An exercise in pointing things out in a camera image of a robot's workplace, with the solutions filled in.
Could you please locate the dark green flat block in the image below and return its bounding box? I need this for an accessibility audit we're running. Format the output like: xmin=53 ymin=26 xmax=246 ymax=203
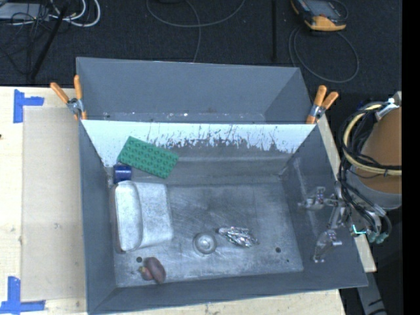
xmin=116 ymin=135 xmax=180 ymax=180

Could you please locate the crumpled silver foil piece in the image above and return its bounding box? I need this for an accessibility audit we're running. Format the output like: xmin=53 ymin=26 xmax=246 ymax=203
xmin=217 ymin=226 xmax=261 ymax=249

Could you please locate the pale wood flat board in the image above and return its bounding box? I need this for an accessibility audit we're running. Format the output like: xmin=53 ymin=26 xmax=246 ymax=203
xmin=20 ymin=106 xmax=87 ymax=303

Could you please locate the red-brown toy fruit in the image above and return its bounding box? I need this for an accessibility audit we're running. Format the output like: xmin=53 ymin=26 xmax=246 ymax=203
xmin=140 ymin=257 xmax=167 ymax=285

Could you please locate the clear plastic bottle blue cap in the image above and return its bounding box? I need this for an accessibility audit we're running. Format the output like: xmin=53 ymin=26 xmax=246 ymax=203
xmin=112 ymin=163 xmax=175 ymax=253

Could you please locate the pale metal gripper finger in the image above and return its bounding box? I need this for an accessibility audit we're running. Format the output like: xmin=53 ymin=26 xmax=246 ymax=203
xmin=312 ymin=229 xmax=344 ymax=264
xmin=297 ymin=186 xmax=337 ymax=211

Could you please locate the clear glass round lid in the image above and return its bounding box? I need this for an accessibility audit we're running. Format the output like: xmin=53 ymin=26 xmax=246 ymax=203
xmin=192 ymin=231 xmax=219 ymax=257

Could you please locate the grey metal bin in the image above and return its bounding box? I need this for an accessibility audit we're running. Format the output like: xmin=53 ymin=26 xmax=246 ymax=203
xmin=75 ymin=56 xmax=369 ymax=315

